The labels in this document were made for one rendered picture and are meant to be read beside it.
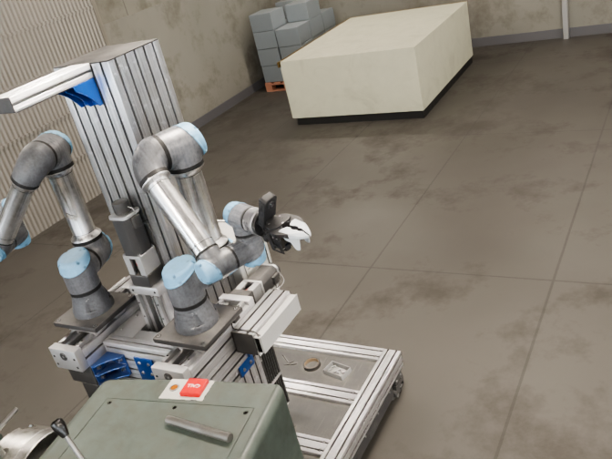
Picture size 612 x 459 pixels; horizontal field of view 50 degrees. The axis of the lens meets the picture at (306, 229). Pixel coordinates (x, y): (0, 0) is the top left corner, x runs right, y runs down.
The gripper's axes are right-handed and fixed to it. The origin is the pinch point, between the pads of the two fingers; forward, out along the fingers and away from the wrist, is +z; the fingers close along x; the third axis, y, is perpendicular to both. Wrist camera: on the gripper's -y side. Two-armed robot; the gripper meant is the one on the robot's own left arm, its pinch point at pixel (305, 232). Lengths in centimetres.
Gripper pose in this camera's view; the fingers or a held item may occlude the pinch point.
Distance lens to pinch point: 169.0
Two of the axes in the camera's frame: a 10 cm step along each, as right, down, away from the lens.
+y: 3.1, 8.0, 5.0
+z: 6.4, 2.1, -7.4
